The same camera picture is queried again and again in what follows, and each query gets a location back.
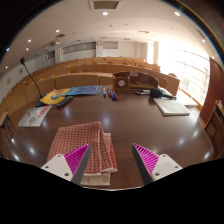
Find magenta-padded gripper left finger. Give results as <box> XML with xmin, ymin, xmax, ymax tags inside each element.
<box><xmin>41</xmin><ymin>142</ymin><xmax>92</xmax><ymax>186</ymax></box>

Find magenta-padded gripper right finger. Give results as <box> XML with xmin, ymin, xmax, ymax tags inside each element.
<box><xmin>131</xmin><ymin>142</ymin><xmax>183</xmax><ymax>186</ymax></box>

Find red white checked towel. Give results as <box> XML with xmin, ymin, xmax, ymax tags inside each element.
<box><xmin>46</xmin><ymin>121</ymin><xmax>119</xmax><ymax>187</ymax></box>

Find white printed poster sheet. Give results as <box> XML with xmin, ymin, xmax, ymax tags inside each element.
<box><xmin>18</xmin><ymin>105</ymin><xmax>53</xmax><ymax>128</ymax></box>

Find white closed notebook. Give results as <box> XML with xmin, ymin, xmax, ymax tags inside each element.
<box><xmin>153</xmin><ymin>98</ymin><xmax>191</xmax><ymax>117</ymax></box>

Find wooden shelf unit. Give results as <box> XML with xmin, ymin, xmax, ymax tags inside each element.
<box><xmin>204</xmin><ymin>99</ymin><xmax>224</xmax><ymax>152</ymax></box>

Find black remote control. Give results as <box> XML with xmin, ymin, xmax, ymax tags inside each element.
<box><xmin>55</xmin><ymin>95</ymin><xmax>75</xmax><ymax>109</ymax></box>

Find small wooden side desk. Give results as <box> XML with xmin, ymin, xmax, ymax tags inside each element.
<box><xmin>0</xmin><ymin>111</ymin><xmax>16</xmax><ymax>143</ymax></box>

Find yellow booklet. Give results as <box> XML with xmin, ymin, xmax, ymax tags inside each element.
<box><xmin>39</xmin><ymin>88</ymin><xmax>72</xmax><ymax>106</ymax></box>

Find black handheld microphone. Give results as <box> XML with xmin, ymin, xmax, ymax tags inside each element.
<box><xmin>149</xmin><ymin>87</ymin><xmax>177</xmax><ymax>101</ymax></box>

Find blue booklet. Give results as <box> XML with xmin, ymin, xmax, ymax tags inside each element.
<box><xmin>64</xmin><ymin>85</ymin><xmax>103</xmax><ymax>97</ymax></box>

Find red marker pen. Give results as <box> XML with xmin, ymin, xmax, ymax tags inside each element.
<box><xmin>111</xmin><ymin>88</ymin><xmax>120</xmax><ymax>101</ymax></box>

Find wooden lecture hall seat rows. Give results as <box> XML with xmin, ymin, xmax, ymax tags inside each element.
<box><xmin>0</xmin><ymin>56</ymin><xmax>181</xmax><ymax>115</ymax></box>

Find wooden desk organizer with clock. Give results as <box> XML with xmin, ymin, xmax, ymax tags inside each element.
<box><xmin>113</xmin><ymin>71</ymin><xmax>160</xmax><ymax>92</ymax></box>

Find black gooseneck table microphone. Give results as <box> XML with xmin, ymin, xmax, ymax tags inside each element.
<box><xmin>19</xmin><ymin>57</ymin><xmax>51</xmax><ymax>108</ymax></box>

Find recessed ceiling lights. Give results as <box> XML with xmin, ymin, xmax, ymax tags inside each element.
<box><xmin>0</xmin><ymin>9</ymin><xmax>208</xmax><ymax>76</ymax></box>

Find rectangular ceiling air vent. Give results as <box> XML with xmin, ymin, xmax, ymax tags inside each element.
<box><xmin>88</xmin><ymin>0</ymin><xmax>121</xmax><ymax>11</ymax></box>

